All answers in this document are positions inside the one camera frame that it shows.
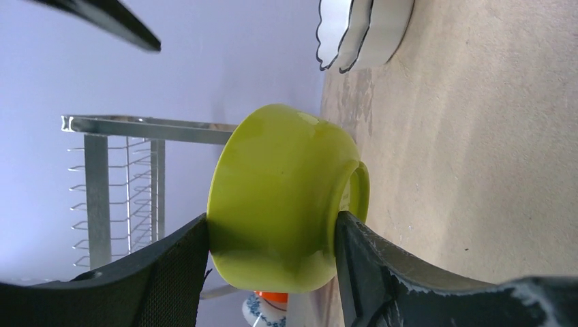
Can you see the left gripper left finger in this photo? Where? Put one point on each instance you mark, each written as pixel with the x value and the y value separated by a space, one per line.
pixel 158 285

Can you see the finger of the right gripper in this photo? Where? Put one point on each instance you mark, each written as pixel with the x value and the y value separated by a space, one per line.
pixel 111 16

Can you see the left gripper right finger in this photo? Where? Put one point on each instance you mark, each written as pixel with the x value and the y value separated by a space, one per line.
pixel 381 284

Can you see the lime green bowl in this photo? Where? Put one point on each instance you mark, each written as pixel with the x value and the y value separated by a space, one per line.
pixel 277 189

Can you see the white fluted bowl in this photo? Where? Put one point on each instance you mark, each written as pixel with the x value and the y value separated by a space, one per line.
pixel 388 21
pixel 334 21

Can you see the metal two-tier dish rack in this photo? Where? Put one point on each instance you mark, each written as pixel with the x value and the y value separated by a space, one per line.
pixel 124 183

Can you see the white blue floral bowl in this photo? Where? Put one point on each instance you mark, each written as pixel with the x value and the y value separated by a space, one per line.
pixel 259 311

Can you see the front red-orange bowl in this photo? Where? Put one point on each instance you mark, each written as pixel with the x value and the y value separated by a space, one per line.
pixel 273 296

